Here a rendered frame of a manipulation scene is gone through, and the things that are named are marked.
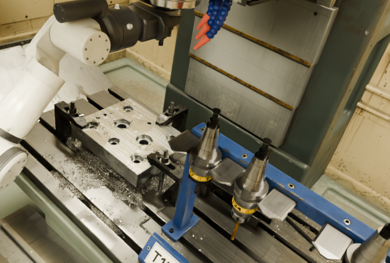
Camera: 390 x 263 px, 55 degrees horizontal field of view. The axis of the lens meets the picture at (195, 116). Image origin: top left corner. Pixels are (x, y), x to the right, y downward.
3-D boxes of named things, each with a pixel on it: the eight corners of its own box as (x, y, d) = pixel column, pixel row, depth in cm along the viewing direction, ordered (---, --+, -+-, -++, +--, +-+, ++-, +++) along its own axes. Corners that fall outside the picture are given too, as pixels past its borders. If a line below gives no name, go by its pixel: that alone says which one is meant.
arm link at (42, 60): (106, 39, 71) (63, 96, 69) (78, 25, 76) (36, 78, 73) (86, 19, 66) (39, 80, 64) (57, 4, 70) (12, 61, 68)
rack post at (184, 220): (175, 242, 94) (194, 154, 77) (160, 229, 96) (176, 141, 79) (200, 221, 101) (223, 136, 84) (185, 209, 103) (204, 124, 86)
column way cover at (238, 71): (278, 151, 131) (332, 10, 102) (179, 92, 153) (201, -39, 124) (284, 146, 135) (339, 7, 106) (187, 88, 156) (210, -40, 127)
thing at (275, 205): (278, 226, 64) (279, 223, 63) (252, 208, 66) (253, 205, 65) (296, 205, 68) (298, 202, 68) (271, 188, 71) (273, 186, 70)
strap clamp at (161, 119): (158, 148, 122) (163, 111, 114) (151, 143, 124) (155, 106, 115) (184, 133, 131) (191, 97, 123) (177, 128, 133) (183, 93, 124)
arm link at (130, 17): (175, 7, 77) (132, 17, 69) (169, 49, 83) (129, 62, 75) (134, -12, 83) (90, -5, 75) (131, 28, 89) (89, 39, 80)
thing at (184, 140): (183, 158, 74) (183, 155, 73) (163, 145, 76) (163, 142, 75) (204, 144, 78) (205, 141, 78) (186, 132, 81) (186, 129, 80)
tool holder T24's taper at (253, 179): (267, 182, 70) (277, 154, 66) (259, 195, 66) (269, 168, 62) (245, 171, 71) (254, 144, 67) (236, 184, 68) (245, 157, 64)
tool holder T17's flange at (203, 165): (224, 164, 76) (227, 154, 74) (205, 177, 72) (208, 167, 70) (202, 147, 79) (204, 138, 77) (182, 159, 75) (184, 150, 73)
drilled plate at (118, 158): (136, 187, 101) (137, 175, 98) (71, 134, 114) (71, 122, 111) (190, 152, 117) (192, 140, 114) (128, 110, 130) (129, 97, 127)
